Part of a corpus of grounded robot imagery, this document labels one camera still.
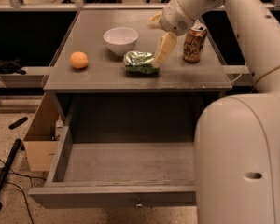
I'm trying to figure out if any crushed green can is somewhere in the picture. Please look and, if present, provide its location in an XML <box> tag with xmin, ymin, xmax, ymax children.
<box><xmin>123</xmin><ymin>51</ymin><xmax>160</xmax><ymax>75</ymax></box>

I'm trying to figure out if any black cable on floor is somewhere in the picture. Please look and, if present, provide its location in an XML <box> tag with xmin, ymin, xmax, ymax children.
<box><xmin>0</xmin><ymin>150</ymin><xmax>47</xmax><ymax>224</ymax></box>

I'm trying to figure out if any orange fruit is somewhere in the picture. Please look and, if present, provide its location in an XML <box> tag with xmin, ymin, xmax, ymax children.
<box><xmin>70</xmin><ymin>51</ymin><xmax>88</xmax><ymax>69</ymax></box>

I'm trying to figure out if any black bag on shelf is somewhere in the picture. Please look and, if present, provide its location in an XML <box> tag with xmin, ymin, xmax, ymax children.
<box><xmin>0</xmin><ymin>59</ymin><xmax>26</xmax><ymax>75</ymax></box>

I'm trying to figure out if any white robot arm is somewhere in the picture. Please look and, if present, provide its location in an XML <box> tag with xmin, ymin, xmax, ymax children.
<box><xmin>149</xmin><ymin>0</ymin><xmax>280</xmax><ymax>224</ymax></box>

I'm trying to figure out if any black pole on floor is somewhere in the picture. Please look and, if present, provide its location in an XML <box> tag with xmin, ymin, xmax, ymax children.
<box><xmin>0</xmin><ymin>139</ymin><xmax>21</xmax><ymax>210</ymax></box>

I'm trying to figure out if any open grey top drawer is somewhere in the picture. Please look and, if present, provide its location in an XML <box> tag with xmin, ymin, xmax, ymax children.
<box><xmin>28</xmin><ymin>94</ymin><xmax>198</xmax><ymax>209</ymax></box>

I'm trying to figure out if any brown soda can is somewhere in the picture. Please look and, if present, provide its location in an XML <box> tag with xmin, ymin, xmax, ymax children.
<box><xmin>183</xmin><ymin>24</ymin><xmax>207</xmax><ymax>63</ymax></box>

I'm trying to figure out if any small black floor object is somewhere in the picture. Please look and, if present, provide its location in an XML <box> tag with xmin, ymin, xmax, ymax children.
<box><xmin>8</xmin><ymin>117</ymin><xmax>28</xmax><ymax>130</ymax></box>

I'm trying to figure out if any grey wooden cabinet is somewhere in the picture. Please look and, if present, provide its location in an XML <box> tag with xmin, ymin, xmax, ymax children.
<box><xmin>40</xmin><ymin>8</ymin><xmax>233</xmax><ymax>125</ymax></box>

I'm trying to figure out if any bottle inside cardboard box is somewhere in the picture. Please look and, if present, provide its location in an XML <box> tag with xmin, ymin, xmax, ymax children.
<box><xmin>55</xmin><ymin>117</ymin><xmax>63</xmax><ymax>139</ymax></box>

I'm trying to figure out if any white bowl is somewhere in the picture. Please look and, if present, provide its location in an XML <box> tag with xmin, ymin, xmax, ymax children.
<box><xmin>103</xmin><ymin>27</ymin><xmax>138</xmax><ymax>56</ymax></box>

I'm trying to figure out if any cardboard box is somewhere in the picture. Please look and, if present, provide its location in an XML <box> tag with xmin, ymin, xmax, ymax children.
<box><xmin>23</xmin><ymin>94</ymin><xmax>59</xmax><ymax>172</ymax></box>

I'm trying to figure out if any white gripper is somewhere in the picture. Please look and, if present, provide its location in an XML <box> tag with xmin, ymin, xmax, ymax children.
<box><xmin>147</xmin><ymin>0</ymin><xmax>196</xmax><ymax>68</ymax></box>

